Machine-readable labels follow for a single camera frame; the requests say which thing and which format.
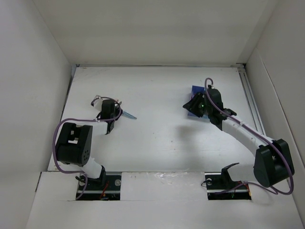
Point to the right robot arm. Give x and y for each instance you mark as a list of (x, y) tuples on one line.
[(272, 158)]

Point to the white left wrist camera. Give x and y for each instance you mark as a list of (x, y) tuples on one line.
[(97, 101)]

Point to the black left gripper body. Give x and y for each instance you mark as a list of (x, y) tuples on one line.
[(116, 115)]

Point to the dark blue container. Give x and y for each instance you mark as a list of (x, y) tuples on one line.
[(197, 89)]

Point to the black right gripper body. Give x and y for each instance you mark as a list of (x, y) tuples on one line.
[(198, 106)]

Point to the aluminium side rail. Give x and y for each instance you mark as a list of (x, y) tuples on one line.
[(250, 99)]

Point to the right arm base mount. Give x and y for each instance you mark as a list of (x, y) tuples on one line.
[(220, 186)]

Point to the blue utility knife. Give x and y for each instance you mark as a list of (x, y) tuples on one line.
[(128, 115)]

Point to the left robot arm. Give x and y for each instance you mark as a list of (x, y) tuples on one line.
[(72, 140)]

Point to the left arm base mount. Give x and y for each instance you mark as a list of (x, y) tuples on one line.
[(109, 190)]

